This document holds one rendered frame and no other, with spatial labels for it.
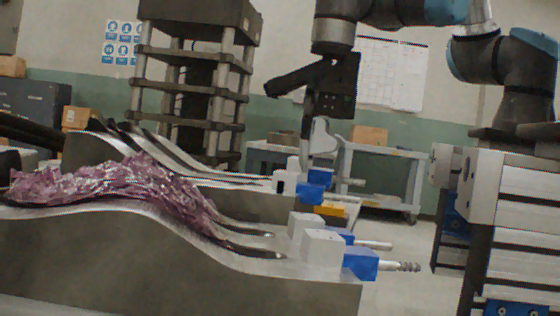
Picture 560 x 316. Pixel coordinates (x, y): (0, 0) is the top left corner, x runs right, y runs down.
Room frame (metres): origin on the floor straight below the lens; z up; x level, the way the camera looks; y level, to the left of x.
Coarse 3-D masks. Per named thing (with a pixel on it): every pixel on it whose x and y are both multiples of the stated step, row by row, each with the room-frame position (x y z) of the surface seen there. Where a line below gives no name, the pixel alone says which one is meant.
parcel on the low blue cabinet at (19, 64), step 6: (0, 60) 7.32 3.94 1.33; (6, 60) 7.31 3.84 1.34; (12, 60) 7.32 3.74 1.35; (18, 60) 7.36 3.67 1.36; (24, 60) 7.52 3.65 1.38; (0, 66) 7.31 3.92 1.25; (6, 66) 7.30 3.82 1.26; (12, 66) 7.31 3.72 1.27; (18, 66) 7.38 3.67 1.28; (24, 66) 7.54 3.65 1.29; (0, 72) 7.32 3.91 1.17; (6, 72) 7.31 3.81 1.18; (12, 72) 7.31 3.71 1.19; (18, 72) 7.41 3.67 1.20; (24, 72) 7.57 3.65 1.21
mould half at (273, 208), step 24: (72, 144) 0.87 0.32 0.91; (96, 144) 0.86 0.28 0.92; (120, 144) 0.89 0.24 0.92; (144, 144) 0.98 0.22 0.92; (168, 144) 1.08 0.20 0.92; (72, 168) 0.87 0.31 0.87; (216, 192) 0.83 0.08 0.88; (240, 192) 0.82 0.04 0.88; (264, 192) 0.82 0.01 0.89; (288, 192) 0.85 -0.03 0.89; (264, 216) 0.82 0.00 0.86; (288, 216) 0.81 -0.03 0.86
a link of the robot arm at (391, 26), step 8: (376, 0) 0.99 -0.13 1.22; (384, 0) 0.98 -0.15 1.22; (392, 0) 0.97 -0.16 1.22; (376, 8) 0.99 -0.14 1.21; (384, 8) 0.98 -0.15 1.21; (392, 8) 0.97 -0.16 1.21; (368, 16) 1.00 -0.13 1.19; (376, 16) 1.00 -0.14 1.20; (384, 16) 0.99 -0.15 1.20; (392, 16) 0.98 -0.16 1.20; (368, 24) 1.03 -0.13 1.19; (376, 24) 1.03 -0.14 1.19; (384, 24) 1.01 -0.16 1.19; (392, 24) 1.00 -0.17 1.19; (400, 24) 0.99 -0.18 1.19; (392, 32) 1.07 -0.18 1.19
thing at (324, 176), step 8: (288, 160) 0.96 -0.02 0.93; (296, 160) 0.96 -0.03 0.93; (312, 160) 1.00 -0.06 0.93; (288, 168) 0.96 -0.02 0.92; (296, 168) 0.96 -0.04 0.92; (312, 168) 0.97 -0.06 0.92; (320, 168) 0.98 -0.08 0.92; (304, 176) 0.96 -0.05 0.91; (312, 176) 0.96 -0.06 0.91; (320, 176) 0.96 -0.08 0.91; (328, 176) 0.96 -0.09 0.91; (336, 176) 0.97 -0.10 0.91; (328, 184) 0.96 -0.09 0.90; (352, 184) 0.97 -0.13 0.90; (360, 184) 0.96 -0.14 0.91
